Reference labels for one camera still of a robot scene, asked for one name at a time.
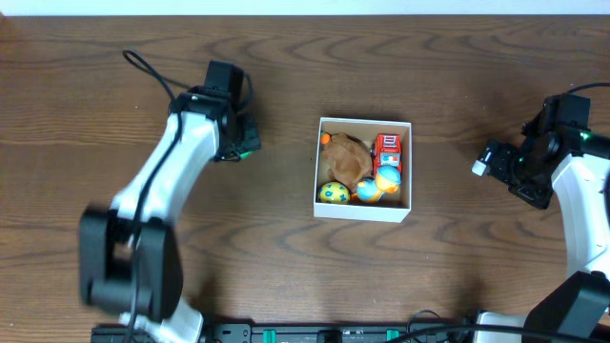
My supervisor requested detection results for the green round gear toy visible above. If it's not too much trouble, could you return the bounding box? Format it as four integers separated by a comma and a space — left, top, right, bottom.
239, 151, 253, 159

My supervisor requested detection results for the yellow patterned ball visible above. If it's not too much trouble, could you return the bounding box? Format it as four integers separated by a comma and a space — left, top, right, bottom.
317, 181, 351, 205

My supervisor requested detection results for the brown plush toy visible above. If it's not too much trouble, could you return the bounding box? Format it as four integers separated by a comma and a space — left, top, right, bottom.
320, 131, 373, 192

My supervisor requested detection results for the white cardboard box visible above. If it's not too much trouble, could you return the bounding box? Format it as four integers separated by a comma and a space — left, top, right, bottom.
314, 117, 412, 223

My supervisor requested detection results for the red toy fire truck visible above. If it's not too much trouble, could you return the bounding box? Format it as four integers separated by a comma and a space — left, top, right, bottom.
371, 133, 402, 174

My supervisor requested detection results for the orange blue duck toy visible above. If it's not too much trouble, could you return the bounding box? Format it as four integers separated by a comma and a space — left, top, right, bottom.
351, 166, 401, 204

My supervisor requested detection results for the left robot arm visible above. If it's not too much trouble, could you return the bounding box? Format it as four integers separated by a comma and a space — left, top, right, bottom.
79, 92, 260, 342

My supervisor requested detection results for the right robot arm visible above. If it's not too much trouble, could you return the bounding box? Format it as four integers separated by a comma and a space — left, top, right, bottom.
473, 133, 609, 342

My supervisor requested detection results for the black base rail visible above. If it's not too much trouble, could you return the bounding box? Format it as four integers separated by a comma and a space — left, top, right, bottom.
90, 310, 478, 343

